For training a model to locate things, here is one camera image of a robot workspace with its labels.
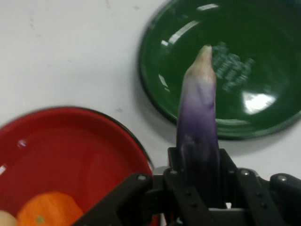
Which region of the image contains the red enamel plate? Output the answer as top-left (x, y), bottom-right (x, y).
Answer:
top-left (0, 106), bottom-right (156, 226)

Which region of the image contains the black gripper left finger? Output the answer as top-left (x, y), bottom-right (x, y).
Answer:
top-left (74, 146), bottom-right (212, 226)

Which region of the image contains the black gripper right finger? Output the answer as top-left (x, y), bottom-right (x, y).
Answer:
top-left (219, 148), bottom-right (301, 226)

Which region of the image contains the orange toy tangerine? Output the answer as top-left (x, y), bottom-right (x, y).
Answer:
top-left (16, 191), bottom-right (84, 226)

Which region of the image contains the yellow toy potato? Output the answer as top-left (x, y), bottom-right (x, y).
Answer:
top-left (0, 210), bottom-right (17, 226)

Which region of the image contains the purple toy eggplant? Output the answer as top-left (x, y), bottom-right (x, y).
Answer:
top-left (176, 45), bottom-right (227, 210)

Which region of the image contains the green enamel plate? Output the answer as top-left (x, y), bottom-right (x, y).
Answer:
top-left (138, 0), bottom-right (301, 141)

